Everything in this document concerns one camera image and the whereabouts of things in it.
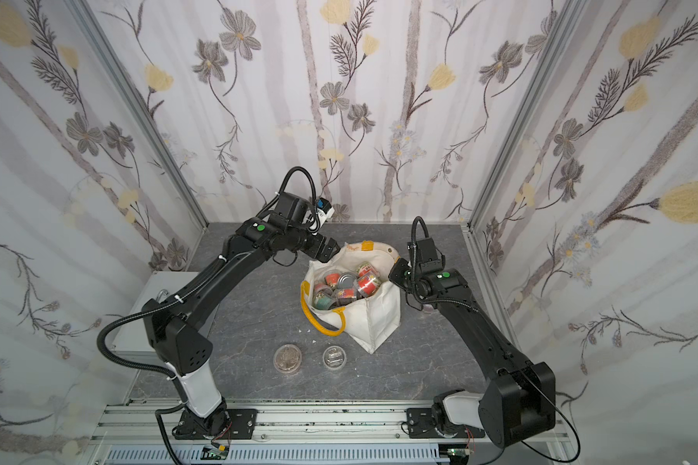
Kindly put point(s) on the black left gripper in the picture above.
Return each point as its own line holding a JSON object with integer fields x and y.
{"x": 326, "y": 248}

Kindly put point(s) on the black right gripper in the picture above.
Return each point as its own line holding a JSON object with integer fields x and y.
{"x": 398, "y": 272}

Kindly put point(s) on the white canvas tote bag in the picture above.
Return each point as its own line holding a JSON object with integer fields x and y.
{"x": 369, "y": 321}

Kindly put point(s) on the small clear seed jar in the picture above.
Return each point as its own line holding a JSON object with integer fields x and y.
{"x": 334, "y": 358}

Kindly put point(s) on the large clear seed jar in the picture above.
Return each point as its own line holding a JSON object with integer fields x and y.
{"x": 287, "y": 359}

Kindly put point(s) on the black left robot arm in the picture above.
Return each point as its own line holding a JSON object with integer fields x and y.
{"x": 287, "y": 223}

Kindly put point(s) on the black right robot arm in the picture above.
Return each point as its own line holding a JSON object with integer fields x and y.
{"x": 519, "y": 399}

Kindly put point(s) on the red jar in bag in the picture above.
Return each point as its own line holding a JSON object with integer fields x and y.
{"x": 368, "y": 284}

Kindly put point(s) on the silver lid jar in bag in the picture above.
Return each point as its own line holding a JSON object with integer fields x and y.
{"x": 347, "y": 280}

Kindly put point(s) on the green label jar in bag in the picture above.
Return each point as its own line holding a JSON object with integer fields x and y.
{"x": 323, "y": 300}

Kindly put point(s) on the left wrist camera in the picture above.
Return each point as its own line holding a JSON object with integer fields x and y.
{"x": 324, "y": 210}

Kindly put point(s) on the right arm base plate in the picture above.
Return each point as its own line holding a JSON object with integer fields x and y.
{"x": 429, "y": 423}

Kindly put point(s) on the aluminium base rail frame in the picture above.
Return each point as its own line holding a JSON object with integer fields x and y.
{"x": 355, "y": 432}

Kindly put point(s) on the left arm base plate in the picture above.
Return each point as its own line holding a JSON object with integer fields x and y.
{"x": 234, "y": 424}

